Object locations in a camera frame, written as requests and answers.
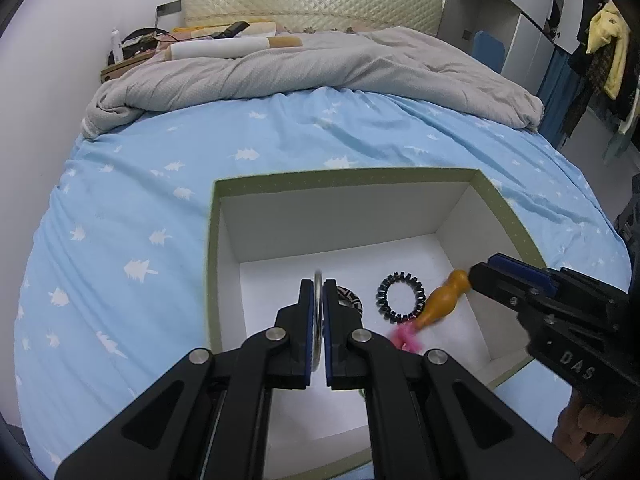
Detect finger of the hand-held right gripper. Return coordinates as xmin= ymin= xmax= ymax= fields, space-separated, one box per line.
xmin=488 ymin=254 xmax=562 ymax=298
xmin=467 ymin=261 xmax=547 ymax=313

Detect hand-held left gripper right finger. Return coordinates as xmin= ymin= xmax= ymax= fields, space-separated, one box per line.
xmin=322 ymin=279 xmax=552 ymax=480

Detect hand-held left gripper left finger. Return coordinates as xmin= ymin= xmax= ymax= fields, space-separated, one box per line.
xmin=54 ymin=277 xmax=321 ymax=480

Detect black patterned bangle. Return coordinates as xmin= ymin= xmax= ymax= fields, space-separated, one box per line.
xmin=336 ymin=285 xmax=364 ymax=314

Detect wooden gourd ornament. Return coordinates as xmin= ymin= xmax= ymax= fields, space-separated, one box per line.
xmin=416 ymin=269 xmax=471 ymax=331

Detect thin silver bangle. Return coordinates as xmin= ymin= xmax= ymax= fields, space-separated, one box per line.
xmin=312 ymin=268 xmax=326 ymax=377

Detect black spiral hair tie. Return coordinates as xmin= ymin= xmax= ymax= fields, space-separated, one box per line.
xmin=377 ymin=270 xmax=426 ymax=321

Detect pink flower ornament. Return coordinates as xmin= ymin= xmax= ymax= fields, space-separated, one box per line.
xmin=392 ymin=322 xmax=426 ymax=354

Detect white cardboard box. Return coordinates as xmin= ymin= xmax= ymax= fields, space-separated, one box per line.
xmin=207 ymin=167 xmax=549 ymax=480

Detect person's right hand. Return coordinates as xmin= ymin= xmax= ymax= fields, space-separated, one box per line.
xmin=552 ymin=394 xmax=609 ymax=462

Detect blue hanging cloth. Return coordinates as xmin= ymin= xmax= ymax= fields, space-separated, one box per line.
xmin=537 ymin=50 xmax=584 ymax=149

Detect dark hanging clothes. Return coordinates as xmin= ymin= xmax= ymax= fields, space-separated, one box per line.
xmin=547 ymin=0 xmax=640 ymax=161

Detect blue chair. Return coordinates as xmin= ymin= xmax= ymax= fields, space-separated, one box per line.
xmin=472 ymin=30 xmax=505 ymax=74

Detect blue tree-print bed sheet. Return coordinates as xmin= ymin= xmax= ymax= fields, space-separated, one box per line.
xmin=12 ymin=85 xmax=632 ymax=480

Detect yellow hanging garment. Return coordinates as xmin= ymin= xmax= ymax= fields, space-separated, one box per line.
xmin=585 ymin=1 xmax=631 ymax=101

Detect white wardrobe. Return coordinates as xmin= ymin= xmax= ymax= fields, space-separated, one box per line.
xmin=437 ymin=0 xmax=559 ymax=97

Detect grey duvet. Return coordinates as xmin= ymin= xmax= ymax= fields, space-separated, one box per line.
xmin=82 ymin=27 xmax=545 ymax=139

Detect white rolled pillow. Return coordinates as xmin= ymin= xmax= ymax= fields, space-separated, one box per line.
xmin=167 ymin=36 xmax=277 ymax=60

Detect black phone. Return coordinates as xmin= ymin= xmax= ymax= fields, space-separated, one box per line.
xmin=210 ymin=21 xmax=250 ymax=40

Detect wooden bedside table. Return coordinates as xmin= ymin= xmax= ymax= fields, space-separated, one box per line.
xmin=101 ymin=49 xmax=167 ymax=84

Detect cream quilted headboard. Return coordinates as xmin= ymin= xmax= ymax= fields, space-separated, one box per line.
xmin=181 ymin=0 xmax=445 ymax=39

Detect round black device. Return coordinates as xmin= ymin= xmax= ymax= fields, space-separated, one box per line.
xmin=121 ymin=27 xmax=162 ymax=57

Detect black wall bracket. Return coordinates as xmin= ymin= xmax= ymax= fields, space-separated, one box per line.
xmin=156 ymin=1 xmax=182 ymax=29

